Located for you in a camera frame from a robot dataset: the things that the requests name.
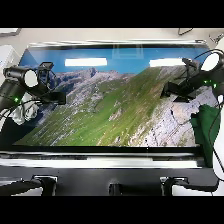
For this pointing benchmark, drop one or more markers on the silver frame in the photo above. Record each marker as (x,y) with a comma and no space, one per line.
(106,162)

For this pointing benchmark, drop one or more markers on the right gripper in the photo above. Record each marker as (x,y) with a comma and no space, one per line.
(176,89)

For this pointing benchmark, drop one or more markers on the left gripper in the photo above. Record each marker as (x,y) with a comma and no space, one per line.
(55,97)

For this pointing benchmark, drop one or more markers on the green garment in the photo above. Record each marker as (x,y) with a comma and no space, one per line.
(203,130)

